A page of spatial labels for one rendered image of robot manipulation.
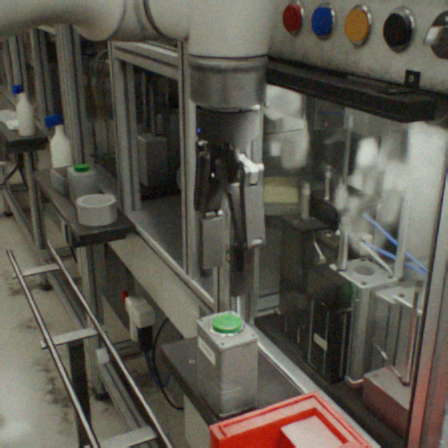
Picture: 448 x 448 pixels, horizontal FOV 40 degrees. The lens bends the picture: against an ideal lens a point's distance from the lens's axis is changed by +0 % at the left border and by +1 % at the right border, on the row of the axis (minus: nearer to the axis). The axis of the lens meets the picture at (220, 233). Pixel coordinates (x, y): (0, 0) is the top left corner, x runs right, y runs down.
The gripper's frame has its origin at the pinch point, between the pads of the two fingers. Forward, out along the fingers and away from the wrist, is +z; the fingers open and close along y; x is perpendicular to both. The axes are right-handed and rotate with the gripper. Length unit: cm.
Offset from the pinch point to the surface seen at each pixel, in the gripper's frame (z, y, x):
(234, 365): 13.3, -4.1, 0.8
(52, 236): 114, 287, -29
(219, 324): 8.8, -0.6, 1.3
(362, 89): -24.3, -16.7, -5.9
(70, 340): 32, 41, 13
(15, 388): 113, 145, 16
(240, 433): 16.1, -13.0, 4.6
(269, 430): 17.2, -13.0, 0.6
